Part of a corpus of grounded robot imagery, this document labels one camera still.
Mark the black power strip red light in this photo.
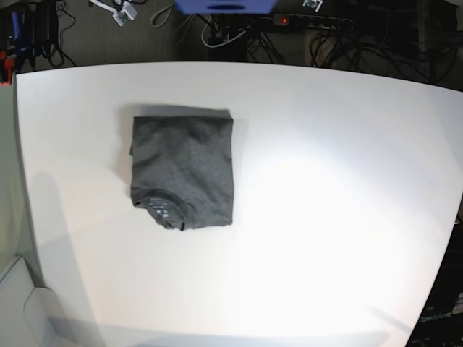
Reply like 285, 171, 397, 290
273, 14, 354, 31

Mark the red clamp at table corner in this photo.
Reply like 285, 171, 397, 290
0, 50, 15, 85

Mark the blue box at top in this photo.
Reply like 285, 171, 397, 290
174, 0, 276, 14

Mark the dark grey t-shirt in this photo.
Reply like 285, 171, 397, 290
129, 105, 234, 231

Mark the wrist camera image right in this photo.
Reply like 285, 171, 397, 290
302, 0, 323, 12

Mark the white cable on floor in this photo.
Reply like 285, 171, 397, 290
200, 21, 248, 48

